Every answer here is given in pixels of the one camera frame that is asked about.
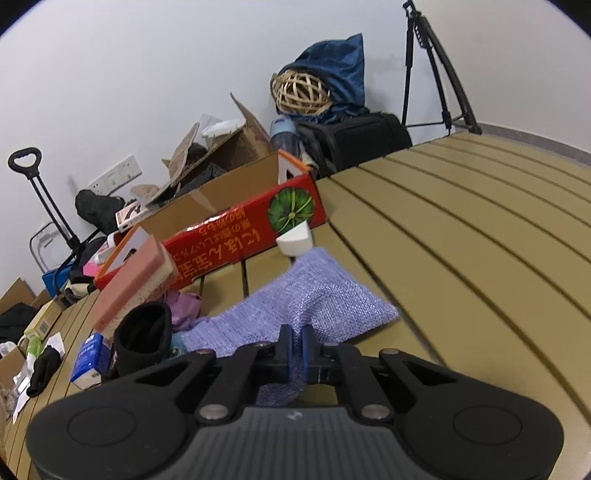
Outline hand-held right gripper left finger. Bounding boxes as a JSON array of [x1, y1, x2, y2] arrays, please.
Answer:
[[134, 324, 304, 421]]

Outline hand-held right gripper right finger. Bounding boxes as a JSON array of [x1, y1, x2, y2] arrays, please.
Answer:
[[301, 324, 458, 421]]

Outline purple knitted cloth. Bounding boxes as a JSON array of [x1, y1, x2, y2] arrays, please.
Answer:
[[180, 247, 400, 407]]

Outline white wedge foam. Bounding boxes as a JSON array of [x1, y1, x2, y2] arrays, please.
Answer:
[[276, 222, 315, 257]]

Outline blue tissue box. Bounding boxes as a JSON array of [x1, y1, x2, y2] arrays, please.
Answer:
[[70, 333, 115, 391]]

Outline red cardboard box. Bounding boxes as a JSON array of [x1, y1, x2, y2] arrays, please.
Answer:
[[93, 150, 328, 291]]

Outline pink yellow sponge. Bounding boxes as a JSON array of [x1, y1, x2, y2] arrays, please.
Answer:
[[92, 237, 178, 334]]

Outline small white photo box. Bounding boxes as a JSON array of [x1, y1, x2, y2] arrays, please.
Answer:
[[115, 200, 151, 233]]

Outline open brown cardboard box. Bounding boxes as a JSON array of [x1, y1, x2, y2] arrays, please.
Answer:
[[130, 92, 273, 206]]

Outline pink package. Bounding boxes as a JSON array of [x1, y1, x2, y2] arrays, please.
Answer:
[[83, 235, 116, 278]]

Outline blue water bottle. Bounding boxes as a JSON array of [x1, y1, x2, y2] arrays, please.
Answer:
[[269, 115, 301, 158]]

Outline black suitcase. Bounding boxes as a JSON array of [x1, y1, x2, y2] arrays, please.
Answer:
[[295, 112, 413, 178]]

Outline white foam tray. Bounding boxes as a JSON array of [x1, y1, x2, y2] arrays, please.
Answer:
[[202, 117, 247, 139]]

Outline black duffel bag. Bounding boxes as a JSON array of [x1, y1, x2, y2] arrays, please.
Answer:
[[75, 189, 126, 236]]

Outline black glove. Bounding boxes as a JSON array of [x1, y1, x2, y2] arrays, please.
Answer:
[[26, 346, 62, 398]]

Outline small beige carton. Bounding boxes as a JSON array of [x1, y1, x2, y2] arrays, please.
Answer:
[[23, 302, 63, 342]]

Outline wicker ball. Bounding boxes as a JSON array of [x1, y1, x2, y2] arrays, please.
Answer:
[[270, 69, 333, 116]]

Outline white paper sheets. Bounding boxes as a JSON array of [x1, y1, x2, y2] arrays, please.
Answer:
[[11, 332, 65, 423]]

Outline cardboard box with clothes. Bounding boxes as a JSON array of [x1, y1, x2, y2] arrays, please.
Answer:
[[0, 277, 51, 344]]

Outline blue fabric bag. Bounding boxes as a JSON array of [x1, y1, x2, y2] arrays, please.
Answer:
[[277, 33, 370, 125]]

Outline black tripod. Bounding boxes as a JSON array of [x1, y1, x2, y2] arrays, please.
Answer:
[[401, 0, 483, 136]]

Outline grey frame blue stool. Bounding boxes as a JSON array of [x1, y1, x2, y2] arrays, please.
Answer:
[[30, 222, 77, 296]]

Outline white wall outlet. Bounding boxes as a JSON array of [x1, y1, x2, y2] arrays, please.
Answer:
[[88, 155, 141, 195]]

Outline black trolley handle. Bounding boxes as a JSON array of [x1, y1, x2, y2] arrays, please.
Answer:
[[8, 148, 81, 259]]

